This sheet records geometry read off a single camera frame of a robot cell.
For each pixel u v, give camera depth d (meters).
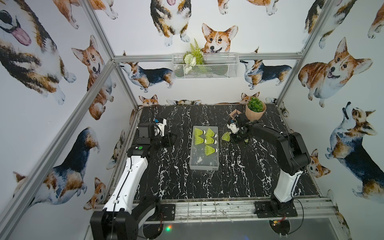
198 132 1.01
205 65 0.90
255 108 1.02
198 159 0.93
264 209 0.73
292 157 0.52
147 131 0.59
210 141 0.98
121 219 0.37
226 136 0.97
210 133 1.00
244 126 0.73
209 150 0.90
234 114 1.17
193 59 0.81
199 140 0.96
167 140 0.69
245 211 0.75
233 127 0.90
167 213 0.73
